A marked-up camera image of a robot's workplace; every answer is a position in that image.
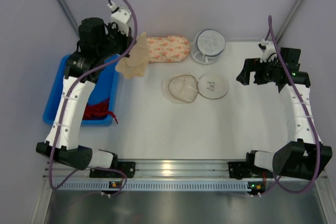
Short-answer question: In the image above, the beige bra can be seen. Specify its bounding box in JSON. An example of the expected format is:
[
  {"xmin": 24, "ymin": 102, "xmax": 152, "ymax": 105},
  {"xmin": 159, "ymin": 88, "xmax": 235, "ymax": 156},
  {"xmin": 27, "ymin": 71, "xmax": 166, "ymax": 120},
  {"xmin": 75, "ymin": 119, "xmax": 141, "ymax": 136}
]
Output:
[{"xmin": 115, "ymin": 32, "xmax": 150, "ymax": 79}]

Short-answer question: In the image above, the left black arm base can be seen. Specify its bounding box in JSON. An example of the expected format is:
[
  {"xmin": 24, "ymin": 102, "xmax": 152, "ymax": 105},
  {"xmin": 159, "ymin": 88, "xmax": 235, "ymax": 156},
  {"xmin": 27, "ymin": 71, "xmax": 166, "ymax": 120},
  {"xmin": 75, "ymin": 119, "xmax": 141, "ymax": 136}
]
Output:
[{"xmin": 89, "ymin": 161, "xmax": 136, "ymax": 178}]

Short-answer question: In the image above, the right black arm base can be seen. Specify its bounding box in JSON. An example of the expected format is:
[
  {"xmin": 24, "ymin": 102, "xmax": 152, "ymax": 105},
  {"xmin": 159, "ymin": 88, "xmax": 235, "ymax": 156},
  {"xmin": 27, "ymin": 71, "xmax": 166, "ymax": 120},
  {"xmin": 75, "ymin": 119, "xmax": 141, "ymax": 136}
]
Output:
[{"xmin": 228, "ymin": 161, "xmax": 273, "ymax": 180}]

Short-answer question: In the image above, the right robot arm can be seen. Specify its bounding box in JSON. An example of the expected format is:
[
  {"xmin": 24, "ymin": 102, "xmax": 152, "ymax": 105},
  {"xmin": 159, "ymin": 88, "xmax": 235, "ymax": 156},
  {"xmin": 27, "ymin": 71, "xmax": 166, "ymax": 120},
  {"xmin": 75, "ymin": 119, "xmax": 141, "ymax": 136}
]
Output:
[{"xmin": 236, "ymin": 47, "xmax": 332, "ymax": 180}]

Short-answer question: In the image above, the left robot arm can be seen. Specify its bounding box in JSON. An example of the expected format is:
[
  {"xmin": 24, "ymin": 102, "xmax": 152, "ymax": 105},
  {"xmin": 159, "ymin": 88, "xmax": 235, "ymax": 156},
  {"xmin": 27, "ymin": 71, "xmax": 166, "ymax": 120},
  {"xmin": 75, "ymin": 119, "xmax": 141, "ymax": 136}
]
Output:
[{"xmin": 36, "ymin": 17, "xmax": 132, "ymax": 170}]

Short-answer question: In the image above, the white mesh cylinder bag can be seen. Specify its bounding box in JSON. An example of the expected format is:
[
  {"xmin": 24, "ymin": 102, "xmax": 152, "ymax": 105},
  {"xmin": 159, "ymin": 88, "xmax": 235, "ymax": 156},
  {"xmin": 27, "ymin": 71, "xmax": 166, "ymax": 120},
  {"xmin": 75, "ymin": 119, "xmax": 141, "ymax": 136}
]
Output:
[{"xmin": 191, "ymin": 29, "xmax": 226, "ymax": 65}]

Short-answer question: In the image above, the floral laundry bag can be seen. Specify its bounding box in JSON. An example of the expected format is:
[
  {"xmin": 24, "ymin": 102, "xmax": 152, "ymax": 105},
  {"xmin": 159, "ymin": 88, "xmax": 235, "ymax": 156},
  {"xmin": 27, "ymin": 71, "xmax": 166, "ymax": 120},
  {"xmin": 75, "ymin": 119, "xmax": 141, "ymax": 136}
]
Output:
[{"xmin": 146, "ymin": 36, "xmax": 191, "ymax": 63}]

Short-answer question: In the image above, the blue plastic bin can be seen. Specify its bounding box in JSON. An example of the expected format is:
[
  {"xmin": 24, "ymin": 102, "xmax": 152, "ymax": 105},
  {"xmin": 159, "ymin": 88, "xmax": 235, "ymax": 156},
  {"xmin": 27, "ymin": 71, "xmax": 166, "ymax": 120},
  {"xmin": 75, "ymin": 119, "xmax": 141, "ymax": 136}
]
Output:
[{"xmin": 43, "ymin": 55, "xmax": 120, "ymax": 126}]

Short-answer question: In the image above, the red garment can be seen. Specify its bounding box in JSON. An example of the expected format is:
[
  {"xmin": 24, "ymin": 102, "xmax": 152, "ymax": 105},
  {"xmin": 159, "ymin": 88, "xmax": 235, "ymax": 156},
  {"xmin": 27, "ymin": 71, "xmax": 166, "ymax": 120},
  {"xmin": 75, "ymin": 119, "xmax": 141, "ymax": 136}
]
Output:
[{"xmin": 83, "ymin": 99, "xmax": 118, "ymax": 124}]

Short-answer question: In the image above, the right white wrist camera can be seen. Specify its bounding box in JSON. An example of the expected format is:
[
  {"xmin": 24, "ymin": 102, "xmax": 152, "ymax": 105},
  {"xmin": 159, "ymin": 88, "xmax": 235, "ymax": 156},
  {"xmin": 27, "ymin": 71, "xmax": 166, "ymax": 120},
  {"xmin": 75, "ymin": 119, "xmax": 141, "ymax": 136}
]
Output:
[{"xmin": 258, "ymin": 39, "xmax": 277, "ymax": 63}]

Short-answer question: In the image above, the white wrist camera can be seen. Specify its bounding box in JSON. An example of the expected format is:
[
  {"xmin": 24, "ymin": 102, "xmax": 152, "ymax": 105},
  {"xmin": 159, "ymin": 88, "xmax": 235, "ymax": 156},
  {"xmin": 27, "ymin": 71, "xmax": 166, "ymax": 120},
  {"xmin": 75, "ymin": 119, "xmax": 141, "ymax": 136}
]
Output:
[
  {"xmin": 107, "ymin": 3, "xmax": 131, "ymax": 30},
  {"xmin": 258, "ymin": 39, "xmax": 277, "ymax": 63}
]

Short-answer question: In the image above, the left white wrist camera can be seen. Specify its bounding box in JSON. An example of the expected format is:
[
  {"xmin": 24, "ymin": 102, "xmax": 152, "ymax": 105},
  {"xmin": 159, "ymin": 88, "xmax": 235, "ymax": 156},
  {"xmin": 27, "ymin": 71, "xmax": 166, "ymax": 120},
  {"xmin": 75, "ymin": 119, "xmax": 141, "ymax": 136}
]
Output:
[{"xmin": 107, "ymin": 3, "xmax": 131, "ymax": 30}]

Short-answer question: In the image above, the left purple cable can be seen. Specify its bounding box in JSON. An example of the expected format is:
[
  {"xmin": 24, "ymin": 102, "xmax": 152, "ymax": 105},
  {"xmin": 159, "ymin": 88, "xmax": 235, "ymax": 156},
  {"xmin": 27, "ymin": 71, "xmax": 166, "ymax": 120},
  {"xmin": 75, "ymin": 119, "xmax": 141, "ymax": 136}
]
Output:
[{"xmin": 48, "ymin": 0, "xmax": 137, "ymax": 196}]

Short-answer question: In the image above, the purple cable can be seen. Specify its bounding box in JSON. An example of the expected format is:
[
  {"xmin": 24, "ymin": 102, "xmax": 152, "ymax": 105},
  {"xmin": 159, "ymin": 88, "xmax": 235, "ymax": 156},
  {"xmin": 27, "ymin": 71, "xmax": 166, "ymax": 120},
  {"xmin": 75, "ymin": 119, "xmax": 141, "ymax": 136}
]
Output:
[
  {"xmin": 256, "ymin": 15, "xmax": 322, "ymax": 197},
  {"xmin": 48, "ymin": 0, "xmax": 137, "ymax": 196}
]

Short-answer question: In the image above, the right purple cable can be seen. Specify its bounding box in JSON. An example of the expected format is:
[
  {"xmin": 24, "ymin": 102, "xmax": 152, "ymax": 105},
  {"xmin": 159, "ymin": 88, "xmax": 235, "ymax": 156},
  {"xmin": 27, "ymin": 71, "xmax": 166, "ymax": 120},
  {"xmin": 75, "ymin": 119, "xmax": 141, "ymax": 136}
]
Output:
[{"xmin": 256, "ymin": 15, "xmax": 322, "ymax": 197}]

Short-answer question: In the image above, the aluminium mounting rail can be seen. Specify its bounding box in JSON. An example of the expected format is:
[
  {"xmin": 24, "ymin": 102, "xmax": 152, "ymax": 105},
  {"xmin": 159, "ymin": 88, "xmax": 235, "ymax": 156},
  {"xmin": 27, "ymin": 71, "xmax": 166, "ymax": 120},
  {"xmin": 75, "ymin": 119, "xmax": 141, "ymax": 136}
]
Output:
[{"xmin": 43, "ymin": 158, "xmax": 329, "ymax": 180}]

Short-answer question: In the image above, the slotted cable duct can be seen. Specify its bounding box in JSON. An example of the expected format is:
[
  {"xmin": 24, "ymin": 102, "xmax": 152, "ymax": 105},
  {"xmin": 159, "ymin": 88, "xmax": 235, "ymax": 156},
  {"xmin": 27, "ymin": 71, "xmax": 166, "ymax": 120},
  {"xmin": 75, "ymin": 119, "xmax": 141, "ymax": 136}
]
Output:
[{"xmin": 59, "ymin": 180, "xmax": 265, "ymax": 192}]

